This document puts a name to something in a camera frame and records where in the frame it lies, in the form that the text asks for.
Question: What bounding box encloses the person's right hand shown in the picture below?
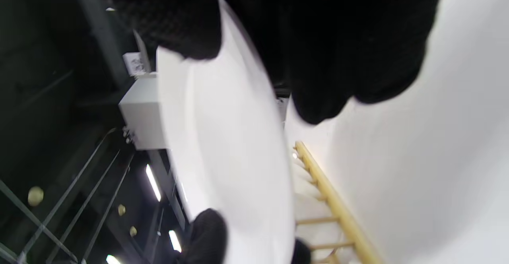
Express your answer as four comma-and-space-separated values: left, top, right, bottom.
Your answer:
76, 0, 444, 264

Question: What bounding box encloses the round white plate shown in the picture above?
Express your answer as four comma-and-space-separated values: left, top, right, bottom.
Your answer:
292, 153, 324, 217
156, 0, 295, 264

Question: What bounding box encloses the wooden dish rack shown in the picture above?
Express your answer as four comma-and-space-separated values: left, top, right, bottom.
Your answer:
293, 141, 384, 264

